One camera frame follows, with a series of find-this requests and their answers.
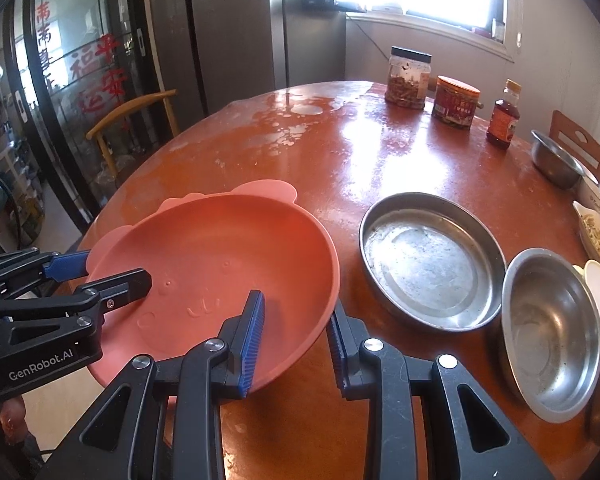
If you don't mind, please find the round steel plate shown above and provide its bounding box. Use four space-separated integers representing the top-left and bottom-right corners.
358 191 507 333

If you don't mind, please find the large steel bowl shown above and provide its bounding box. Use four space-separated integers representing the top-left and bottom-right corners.
500 247 600 423

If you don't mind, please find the small steel bowl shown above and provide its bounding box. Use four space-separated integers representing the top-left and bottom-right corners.
531 129 587 190

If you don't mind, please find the white dish with food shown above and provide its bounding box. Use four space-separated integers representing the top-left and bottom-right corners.
572 200 600 281

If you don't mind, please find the pink plastic plate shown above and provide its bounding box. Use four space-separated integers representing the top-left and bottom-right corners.
82 180 342 395

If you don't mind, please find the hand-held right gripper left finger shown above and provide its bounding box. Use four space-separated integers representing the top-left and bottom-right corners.
35 290 267 480

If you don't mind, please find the red-lidded can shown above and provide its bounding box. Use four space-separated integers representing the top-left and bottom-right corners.
431 75 482 131

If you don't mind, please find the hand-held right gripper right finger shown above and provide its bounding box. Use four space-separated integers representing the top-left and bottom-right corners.
326 305 556 480

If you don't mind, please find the brown sauce bottle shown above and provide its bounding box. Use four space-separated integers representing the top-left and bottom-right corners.
486 79 523 151

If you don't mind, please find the person's left hand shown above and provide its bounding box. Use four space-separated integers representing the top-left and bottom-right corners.
0 397 30 443

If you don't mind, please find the white printed ceramic bowl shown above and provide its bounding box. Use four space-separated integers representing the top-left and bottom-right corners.
577 170 600 221

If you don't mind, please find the curved-back wooden chair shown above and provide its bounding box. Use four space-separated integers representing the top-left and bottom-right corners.
86 89 181 181

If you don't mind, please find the glass sliding door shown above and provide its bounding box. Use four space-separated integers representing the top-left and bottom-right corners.
0 0 156 221

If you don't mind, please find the clear jar with black lid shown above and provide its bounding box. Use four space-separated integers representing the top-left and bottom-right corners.
384 46 432 111

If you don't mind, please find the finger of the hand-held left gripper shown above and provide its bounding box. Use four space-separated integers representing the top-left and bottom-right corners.
0 268 154 323
0 248 89 307

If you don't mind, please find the brown chair with cutout back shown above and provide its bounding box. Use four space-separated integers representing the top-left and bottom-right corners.
550 110 600 183

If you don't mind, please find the grey refrigerator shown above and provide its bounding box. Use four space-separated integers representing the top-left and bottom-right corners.
147 0 348 121

